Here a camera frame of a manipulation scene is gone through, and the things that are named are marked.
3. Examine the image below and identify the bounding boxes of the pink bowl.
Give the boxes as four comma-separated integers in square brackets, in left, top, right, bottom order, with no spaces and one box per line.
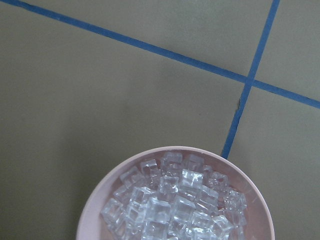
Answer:
[76,146,275,240]

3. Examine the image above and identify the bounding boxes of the pile of ice cubes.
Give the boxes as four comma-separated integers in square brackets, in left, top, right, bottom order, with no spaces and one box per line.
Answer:
[100,151,247,240]

